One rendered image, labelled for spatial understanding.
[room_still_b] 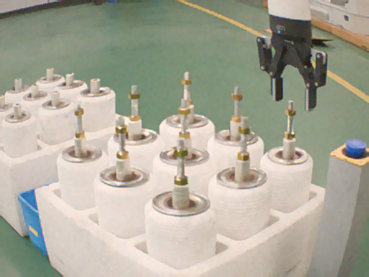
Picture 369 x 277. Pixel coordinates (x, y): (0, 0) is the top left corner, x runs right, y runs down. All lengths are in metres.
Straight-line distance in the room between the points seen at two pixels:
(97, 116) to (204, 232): 0.58
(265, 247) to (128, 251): 0.20
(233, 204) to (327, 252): 0.19
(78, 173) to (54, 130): 0.32
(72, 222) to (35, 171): 0.29
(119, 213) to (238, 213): 0.17
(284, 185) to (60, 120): 0.52
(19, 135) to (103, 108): 0.25
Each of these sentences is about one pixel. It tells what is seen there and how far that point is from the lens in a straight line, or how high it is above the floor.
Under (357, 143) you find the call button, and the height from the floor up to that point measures 0.33.
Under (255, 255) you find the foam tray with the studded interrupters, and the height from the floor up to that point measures 0.16.
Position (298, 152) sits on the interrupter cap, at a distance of 0.95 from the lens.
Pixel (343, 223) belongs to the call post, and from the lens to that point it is 0.80.
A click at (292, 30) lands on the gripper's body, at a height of 0.47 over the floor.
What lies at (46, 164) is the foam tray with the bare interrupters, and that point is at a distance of 1.17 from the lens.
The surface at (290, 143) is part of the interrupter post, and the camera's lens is 0.92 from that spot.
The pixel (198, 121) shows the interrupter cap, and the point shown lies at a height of 0.25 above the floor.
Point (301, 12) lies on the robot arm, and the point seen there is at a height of 0.51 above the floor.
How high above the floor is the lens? 0.59
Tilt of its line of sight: 20 degrees down
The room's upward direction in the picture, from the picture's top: straight up
